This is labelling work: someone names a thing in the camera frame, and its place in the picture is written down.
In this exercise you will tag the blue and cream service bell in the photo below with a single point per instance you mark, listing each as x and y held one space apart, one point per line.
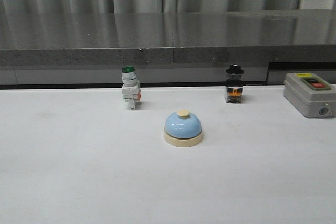
183 129

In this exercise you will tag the grey stone counter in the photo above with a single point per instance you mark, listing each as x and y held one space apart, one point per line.
165 49

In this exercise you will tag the grey push button control box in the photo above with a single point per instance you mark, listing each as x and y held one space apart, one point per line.
311 95

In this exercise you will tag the green push button switch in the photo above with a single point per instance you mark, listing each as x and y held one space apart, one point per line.
131 90

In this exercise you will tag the black rotary selector switch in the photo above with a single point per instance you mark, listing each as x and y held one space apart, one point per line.
234 86

